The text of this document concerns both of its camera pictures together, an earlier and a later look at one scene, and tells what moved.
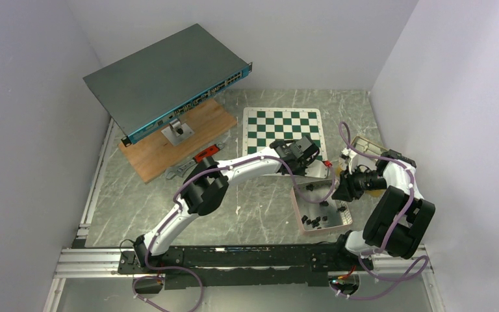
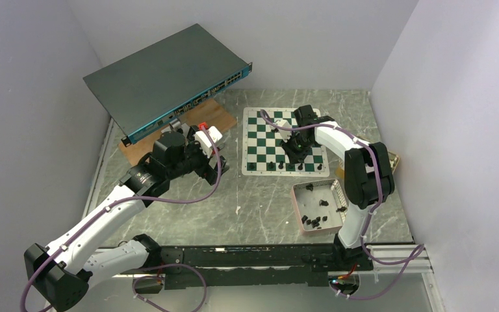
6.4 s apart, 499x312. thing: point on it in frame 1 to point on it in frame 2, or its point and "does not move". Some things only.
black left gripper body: [301, 169] to [195, 159]
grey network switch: [149, 86] does not move
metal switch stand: [177, 132] does not move
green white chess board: [262, 126] does not move
